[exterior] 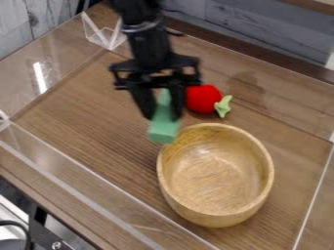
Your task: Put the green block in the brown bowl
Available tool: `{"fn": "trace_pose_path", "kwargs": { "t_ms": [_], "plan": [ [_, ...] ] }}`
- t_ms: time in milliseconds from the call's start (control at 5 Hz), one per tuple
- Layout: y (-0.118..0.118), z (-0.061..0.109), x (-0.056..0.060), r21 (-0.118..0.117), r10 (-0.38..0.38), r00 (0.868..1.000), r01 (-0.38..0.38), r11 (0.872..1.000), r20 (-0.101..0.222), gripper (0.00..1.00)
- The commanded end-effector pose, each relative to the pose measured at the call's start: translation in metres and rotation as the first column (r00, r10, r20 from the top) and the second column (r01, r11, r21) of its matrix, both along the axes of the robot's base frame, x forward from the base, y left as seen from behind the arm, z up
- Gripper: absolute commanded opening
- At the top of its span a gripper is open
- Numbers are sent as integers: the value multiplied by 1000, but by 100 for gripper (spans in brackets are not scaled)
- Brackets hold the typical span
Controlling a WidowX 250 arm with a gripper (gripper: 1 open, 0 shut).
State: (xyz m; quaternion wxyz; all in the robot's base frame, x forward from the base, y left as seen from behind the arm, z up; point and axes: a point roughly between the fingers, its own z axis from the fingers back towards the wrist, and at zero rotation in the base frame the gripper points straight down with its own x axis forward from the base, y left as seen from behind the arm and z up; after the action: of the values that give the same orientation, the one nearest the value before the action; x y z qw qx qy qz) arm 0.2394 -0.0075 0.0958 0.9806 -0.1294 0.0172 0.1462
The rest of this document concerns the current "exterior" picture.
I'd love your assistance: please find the black metal table bracket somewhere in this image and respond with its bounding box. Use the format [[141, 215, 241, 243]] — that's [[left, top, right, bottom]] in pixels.
[[28, 206, 75, 250]]

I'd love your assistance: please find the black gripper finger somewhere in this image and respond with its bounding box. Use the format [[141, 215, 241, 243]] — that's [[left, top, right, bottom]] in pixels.
[[131, 88, 157, 120], [169, 83, 186, 121]]

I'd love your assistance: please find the light wooden bowl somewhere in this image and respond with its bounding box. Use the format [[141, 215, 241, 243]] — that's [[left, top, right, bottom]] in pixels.
[[157, 123, 276, 228]]

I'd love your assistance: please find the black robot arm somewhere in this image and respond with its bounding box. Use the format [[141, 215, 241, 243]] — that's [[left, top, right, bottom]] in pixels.
[[109, 0, 201, 120]]

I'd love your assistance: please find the red plush tomato toy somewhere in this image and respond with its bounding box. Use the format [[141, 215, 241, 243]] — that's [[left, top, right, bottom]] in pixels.
[[187, 84, 234, 118]]

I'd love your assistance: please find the green rectangular block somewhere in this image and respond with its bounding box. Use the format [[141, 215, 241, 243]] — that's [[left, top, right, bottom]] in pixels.
[[147, 89, 181, 144]]

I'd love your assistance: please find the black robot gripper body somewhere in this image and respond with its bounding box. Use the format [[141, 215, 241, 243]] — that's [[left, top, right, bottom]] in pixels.
[[107, 27, 203, 92]]

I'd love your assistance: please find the black cable under table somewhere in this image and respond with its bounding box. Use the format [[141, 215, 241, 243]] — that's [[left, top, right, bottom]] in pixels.
[[0, 220, 36, 250]]

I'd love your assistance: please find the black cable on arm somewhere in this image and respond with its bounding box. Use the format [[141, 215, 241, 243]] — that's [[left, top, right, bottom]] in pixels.
[[163, 26, 187, 37]]

